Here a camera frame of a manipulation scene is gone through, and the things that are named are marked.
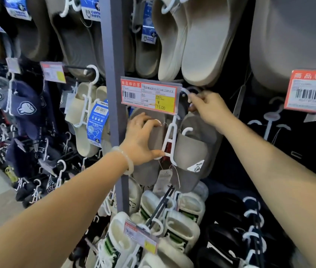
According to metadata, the pale jade bangle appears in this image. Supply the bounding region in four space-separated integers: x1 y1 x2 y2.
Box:
110 146 135 176

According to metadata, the person's right hand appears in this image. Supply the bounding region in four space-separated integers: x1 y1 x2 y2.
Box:
188 90 235 136

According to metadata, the rack of black slippers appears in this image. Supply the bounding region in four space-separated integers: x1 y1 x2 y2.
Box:
198 88 316 268

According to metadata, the beige foam slipper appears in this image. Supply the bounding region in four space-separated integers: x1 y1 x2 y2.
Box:
181 0 249 87
152 0 189 82

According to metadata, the white plastic slipper hanger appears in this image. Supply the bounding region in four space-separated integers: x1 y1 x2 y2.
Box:
154 87 201 167

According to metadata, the black metal display peg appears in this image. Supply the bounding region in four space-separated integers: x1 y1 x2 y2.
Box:
64 65 96 72

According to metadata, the white hanger hook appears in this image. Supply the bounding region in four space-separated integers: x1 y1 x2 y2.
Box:
161 0 192 15
59 0 82 18

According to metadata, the dark taupe foam slipper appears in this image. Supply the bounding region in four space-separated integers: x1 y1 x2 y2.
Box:
15 0 51 62

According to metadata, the long black display peg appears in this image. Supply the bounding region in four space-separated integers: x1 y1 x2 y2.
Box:
146 186 176 228

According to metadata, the plain grey slipper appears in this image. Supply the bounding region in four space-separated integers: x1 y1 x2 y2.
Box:
130 108 167 188

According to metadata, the grey paper hang tag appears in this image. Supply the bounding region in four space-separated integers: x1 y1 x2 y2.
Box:
152 168 173 197

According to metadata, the person's left forearm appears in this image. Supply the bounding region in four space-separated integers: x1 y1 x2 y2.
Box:
0 149 130 268

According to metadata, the grey slipper with white patch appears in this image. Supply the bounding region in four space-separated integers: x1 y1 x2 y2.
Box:
171 111 223 193

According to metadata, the grey-beige foam slipper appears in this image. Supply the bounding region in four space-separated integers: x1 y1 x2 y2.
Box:
134 0 162 79

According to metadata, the rack of navy slippers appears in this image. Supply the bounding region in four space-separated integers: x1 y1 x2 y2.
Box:
0 60 73 210

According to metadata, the blue paper slipper tag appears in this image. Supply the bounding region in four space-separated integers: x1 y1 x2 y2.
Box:
141 0 157 44
79 0 101 23
4 0 32 21

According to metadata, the small red yellow price label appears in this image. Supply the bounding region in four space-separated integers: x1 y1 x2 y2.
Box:
40 61 66 84

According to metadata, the person's left hand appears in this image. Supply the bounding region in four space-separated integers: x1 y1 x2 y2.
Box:
120 113 166 167

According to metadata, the grey metal rack post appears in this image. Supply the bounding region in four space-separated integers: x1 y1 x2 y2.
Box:
99 0 131 214

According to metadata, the tilted red yellow price label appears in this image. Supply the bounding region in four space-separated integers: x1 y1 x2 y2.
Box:
123 220 159 255

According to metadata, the red and white price label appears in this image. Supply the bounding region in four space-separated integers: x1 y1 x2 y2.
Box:
284 70 316 116

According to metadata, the cream foam slipper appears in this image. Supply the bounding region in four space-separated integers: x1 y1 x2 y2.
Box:
75 86 111 158
64 82 98 129

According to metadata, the group of white green-striped slippers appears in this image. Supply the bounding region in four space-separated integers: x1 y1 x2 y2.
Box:
91 176 206 268

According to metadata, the large grey foam slipper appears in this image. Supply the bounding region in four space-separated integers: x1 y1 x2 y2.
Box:
250 0 316 93

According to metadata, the blue and white barcode tag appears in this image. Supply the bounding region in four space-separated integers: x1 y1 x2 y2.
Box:
87 100 110 148

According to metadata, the red and yellow price label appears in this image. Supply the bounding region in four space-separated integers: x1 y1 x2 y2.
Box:
121 76 183 115

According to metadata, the person's right forearm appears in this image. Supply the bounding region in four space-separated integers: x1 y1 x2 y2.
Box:
221 117 316 268

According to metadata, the white hanger with cream slippers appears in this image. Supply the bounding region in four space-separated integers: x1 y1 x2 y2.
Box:
74 65 100 129

